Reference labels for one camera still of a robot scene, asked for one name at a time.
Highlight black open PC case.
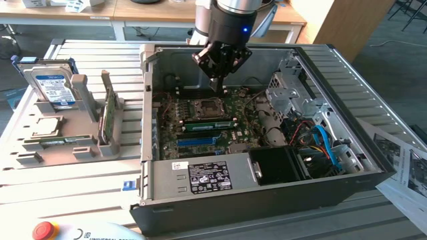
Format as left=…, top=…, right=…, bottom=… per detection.
left=128, top=43, right=399, bottom=237

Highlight green RAM stick in slot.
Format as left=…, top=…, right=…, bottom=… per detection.
left=181, top=120, right=235, bottom=133

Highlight metal disk bay cage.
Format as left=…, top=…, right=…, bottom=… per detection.
left=264, top=51, right=365, bottom=174

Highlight grey teach pendant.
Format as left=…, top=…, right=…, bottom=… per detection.
left=30, top=220, right=148, bottom=240

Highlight green motherboard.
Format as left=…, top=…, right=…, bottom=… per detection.
left=150, top=86, right=268, bottom=161

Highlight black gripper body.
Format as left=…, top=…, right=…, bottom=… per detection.
left=191, top=4, right=259, bottom=80

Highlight wooden cabinet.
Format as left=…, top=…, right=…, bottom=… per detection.
left=288, top=0, right=392, bottom=64

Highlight blue SATA wire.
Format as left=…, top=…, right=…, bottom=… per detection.
left=312, top=124, right=343, bottom=174

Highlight grey parts rack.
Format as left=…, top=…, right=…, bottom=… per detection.
left=14, top=72, right=142, bottom=166

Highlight black fan shroud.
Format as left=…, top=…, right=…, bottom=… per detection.
left=248, top=146, right=313, bottom=187

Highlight silver power supply unit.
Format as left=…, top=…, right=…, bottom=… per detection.
left=149, top=152, right=260, bottom=201

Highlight grey sleeved wire bundle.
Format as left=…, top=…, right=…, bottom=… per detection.
left=255, top=101, right=288, bottom=148

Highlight blue plastic clip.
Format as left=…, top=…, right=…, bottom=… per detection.
left=120, top=179, right=138, bottom=192

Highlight green RAM stick white label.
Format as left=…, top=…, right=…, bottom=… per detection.
left=38, top=136, right=92, bottom=146

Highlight printed paper manual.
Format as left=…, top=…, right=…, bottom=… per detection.
left=355, top=117, right=427, bottom=229

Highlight green graphics card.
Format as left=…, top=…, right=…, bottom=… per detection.
left=97, top=69, right=118, bottom=146

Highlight hard disk blue label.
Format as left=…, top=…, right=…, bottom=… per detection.
left=9, top=56, right=80, bottom=110

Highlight silver CPU chip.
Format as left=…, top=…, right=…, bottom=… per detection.
left=30, top=117, right=65, bottom=137

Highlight white cardboard boxes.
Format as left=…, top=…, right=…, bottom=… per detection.
left=20, top=0, right=106, bottom=13

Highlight blue expansion slot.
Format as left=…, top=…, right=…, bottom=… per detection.
left=176, top=137, right=216, bottom=148

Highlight blue booklet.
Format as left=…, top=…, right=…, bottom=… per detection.
left=4, top=87, right=30, bottom=112

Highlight CPU socket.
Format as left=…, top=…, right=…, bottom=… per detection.
left=188, top=97, right=232, bottom=120

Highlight wooden desk white frame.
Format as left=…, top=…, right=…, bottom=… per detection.
left=0, top=0, right=308, bottom=45

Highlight black bag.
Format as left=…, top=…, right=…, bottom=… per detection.
left=0, top=36, right=22, bottom=60

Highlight white floor cable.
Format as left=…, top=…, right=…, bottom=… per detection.
left=368, top=39, right=427, bottom=49

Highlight red emergency stop button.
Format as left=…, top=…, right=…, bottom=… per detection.
left=32, top=221, right=60, bottom=240

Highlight black chair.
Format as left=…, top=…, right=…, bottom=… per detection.
left=387, top=0, right=427, bottom=33

